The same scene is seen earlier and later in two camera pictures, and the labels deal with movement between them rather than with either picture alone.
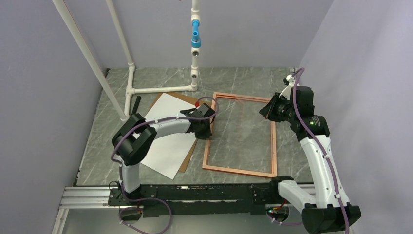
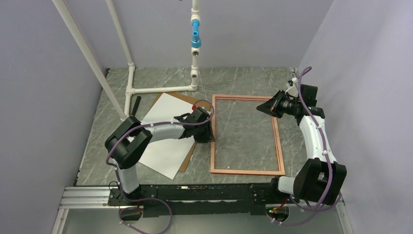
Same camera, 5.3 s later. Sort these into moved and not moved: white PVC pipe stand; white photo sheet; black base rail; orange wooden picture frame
Moved: orange wooden picture frame
Not moved: white PVC pipe stand; white photo sheet; black base rail
